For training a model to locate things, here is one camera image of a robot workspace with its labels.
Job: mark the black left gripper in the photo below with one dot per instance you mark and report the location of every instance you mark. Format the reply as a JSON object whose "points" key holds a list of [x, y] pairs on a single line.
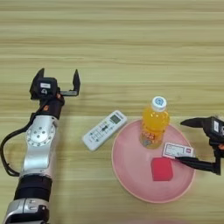
{"points": [[54, 106]]}

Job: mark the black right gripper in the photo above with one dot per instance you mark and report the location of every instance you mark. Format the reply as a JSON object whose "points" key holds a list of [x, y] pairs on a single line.
{"points": [[218, 151]]}

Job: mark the orange juice bottle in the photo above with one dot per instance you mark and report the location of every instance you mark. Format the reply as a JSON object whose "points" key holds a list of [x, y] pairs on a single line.
{"points": [[154, 122]]}

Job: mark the white remote control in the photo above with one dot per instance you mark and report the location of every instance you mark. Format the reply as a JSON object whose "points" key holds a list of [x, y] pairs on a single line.
{"points": [[103, 130]]}

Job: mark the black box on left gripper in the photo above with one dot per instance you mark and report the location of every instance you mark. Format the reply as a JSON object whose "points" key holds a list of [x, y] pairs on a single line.
{"points": [[45, 86]]}

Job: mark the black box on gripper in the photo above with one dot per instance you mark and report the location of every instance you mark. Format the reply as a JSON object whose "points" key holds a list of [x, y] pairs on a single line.
{"points": [[45, 86], [214, 127]]}

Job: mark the white card with red logo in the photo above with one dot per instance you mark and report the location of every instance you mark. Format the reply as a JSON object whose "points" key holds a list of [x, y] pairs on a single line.
{"points": [[176, 151]]}

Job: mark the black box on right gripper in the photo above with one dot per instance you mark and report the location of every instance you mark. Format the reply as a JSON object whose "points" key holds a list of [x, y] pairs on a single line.
{"points": [[214, 127]]}

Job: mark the red cube block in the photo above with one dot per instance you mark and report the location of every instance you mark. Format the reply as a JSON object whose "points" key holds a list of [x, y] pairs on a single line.
{"points": [[162, 169]]}

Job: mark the pink round plate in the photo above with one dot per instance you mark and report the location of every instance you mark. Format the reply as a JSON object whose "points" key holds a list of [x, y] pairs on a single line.
{"points": [[131, 169]]}

